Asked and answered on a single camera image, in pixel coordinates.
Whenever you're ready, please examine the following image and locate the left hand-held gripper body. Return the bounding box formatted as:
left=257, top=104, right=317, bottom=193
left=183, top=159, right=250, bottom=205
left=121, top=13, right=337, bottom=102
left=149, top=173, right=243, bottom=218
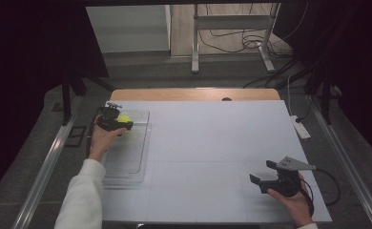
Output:
left=95, top=101, right=125, bottom=132

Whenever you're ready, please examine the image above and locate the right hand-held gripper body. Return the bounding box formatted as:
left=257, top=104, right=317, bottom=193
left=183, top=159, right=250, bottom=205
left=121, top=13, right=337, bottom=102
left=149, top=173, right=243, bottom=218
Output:
left=258, top=156, right=318, bottom=198

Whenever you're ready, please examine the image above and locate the yellow tennis ball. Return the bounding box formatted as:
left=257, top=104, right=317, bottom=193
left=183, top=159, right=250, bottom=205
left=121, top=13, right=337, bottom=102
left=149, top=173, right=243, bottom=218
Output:
left=115, top=114, right=134, bottom=124

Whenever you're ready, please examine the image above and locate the clear plastic container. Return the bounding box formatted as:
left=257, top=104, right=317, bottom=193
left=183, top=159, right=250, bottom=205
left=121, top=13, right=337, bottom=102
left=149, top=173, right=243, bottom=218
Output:
left=101, top=109, right=153, bottom=186

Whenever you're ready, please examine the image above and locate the person's left hand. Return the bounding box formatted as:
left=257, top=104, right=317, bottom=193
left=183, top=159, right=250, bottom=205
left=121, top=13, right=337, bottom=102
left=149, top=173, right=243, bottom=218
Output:
left=88, top=123, right=128, bottom=164

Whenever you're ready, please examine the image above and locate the person's right hand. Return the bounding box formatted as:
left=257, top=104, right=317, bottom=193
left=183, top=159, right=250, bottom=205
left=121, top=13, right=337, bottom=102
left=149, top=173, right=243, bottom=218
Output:
left=266, top=172, right=316, bottom=229

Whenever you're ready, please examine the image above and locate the black metal stand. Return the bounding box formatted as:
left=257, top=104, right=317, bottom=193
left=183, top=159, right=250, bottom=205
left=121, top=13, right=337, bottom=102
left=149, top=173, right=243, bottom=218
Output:
left=303, top=63, right=341, bottom=126
left=60, top=71, right=115, bottom=127

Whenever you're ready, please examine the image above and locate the wooden table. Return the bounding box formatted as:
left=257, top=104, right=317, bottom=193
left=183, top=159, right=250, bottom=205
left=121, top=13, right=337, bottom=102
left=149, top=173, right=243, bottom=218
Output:
left=110, top=88, right=281, bottom=102

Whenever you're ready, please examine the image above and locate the white board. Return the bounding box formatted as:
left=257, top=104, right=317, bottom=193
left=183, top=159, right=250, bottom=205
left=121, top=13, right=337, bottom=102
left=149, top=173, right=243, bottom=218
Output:
left=96, top=100, right=333, bottom=223

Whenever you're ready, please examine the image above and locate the white cabinet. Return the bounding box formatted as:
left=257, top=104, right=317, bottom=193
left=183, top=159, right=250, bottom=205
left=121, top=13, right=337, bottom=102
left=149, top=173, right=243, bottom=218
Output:
left=85, top=4, right=172, bottom=54

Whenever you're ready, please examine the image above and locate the dark curtain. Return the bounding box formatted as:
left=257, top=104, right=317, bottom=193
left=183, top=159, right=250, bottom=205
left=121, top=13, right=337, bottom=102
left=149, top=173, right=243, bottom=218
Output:
left=0, top=0, right=110, bottom=205
left=274, top=0, right=372, bottom=160

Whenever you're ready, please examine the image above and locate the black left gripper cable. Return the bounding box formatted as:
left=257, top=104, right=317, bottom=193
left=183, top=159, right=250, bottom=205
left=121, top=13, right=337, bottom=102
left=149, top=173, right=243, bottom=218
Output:
left=85, top=107, right=104, bottom=157

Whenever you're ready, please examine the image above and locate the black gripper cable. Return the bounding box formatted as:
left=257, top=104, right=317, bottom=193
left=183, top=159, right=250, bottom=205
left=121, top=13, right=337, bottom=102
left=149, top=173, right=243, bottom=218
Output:
left=300, top=168, right=341, bottom=216
left=85, top=107, right=104, bottom=157

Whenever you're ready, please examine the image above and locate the black floor frame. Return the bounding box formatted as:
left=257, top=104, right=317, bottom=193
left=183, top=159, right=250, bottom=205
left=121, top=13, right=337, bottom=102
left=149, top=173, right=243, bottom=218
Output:
left=64, top=125, right=88, bottom=149

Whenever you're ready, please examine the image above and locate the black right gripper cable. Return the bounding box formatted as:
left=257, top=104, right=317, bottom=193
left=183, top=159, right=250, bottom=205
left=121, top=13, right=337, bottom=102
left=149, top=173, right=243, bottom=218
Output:
left=300, top=168, right=341, bottom=216

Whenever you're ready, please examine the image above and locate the black power cable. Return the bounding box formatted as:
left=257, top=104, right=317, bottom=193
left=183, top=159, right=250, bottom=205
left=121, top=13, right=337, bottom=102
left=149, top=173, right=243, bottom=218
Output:
left=295, top=100, right=313, bottom=124

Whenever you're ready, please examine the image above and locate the aluminium rail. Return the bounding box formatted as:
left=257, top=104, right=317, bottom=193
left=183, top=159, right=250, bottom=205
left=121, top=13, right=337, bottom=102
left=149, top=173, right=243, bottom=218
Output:
left=307, top=94, right=372, bottom=229
left=10, top=94, right=84, bottom=229

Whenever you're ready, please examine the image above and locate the white power cable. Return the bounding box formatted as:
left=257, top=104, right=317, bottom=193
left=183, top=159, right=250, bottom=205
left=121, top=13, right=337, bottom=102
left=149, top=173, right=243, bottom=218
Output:
left=286, top=73, right=295, bottom=117

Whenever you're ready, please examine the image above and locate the tangle of black cables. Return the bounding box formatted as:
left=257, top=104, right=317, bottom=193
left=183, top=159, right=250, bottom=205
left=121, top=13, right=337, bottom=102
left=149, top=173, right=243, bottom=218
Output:
left=197, top=3, right=309, bottom=90

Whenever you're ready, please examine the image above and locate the grey metal desk frame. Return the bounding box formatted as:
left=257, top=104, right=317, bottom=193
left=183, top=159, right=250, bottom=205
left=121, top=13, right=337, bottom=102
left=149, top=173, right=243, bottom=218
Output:
left=191, top=3, right=281, bottom=75

